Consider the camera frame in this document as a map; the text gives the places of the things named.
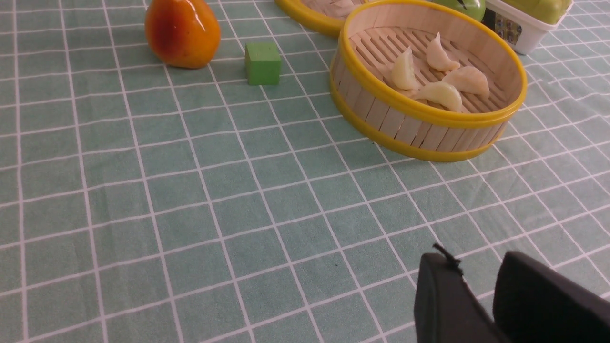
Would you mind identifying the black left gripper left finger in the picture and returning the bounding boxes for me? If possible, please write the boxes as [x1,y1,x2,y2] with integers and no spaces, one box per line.
[414,244,510,343]

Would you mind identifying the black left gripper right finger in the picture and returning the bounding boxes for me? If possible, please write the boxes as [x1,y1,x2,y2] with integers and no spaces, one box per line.
[492,251,610,343]

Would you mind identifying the pale dumpling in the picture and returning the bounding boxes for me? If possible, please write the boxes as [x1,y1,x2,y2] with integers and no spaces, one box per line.
[413,81,463,112]

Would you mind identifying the white dumpling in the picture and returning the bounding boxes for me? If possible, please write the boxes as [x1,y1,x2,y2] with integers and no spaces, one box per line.
[442,66,490,97]
[426,32,460,72]

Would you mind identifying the greenish dumpling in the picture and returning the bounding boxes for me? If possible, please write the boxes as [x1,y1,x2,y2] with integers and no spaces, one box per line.
[391,46,420,91]

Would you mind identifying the bamboo steamer tray yellow rim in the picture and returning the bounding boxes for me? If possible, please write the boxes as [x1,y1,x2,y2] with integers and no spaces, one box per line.
[330,0,528,162]

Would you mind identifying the woven bamboo steamer lid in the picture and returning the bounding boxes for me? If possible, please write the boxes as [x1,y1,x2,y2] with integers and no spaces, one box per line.
[275,0,368,38]

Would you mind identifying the green lidded white box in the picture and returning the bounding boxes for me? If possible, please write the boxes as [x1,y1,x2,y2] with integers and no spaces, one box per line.
[481,0,573,56]

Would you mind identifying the green apple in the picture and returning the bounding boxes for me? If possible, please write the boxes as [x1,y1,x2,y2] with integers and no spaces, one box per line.
[430,0,486,22]

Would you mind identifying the green cube block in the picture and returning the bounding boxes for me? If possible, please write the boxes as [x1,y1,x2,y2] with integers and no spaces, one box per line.
[244,41,281,85]

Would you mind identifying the orange red pear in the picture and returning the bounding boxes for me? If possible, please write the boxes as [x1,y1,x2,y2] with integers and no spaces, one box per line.
[144,0,222,69]

